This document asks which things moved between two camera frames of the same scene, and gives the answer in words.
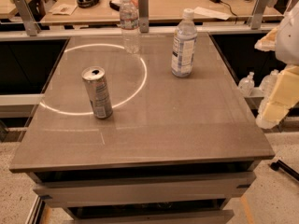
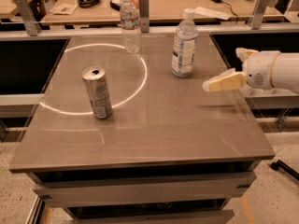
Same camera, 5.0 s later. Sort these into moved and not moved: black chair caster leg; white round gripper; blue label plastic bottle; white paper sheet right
Moved: white round gripper
Not moved: white paper sheet right; black chair caster leg; blue label plastic bottle
